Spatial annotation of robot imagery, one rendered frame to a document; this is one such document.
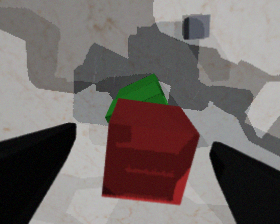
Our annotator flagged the dark red block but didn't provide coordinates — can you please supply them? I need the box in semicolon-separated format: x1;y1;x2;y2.
102;98;200;206

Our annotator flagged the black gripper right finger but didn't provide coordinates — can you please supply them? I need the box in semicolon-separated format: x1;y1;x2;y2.
209;141;280;224

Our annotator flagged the green block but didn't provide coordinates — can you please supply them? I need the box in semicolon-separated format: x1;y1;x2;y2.
105;81;166;124
115;74;169;105

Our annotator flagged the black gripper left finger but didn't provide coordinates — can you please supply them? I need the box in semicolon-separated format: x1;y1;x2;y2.
0;122;77;224

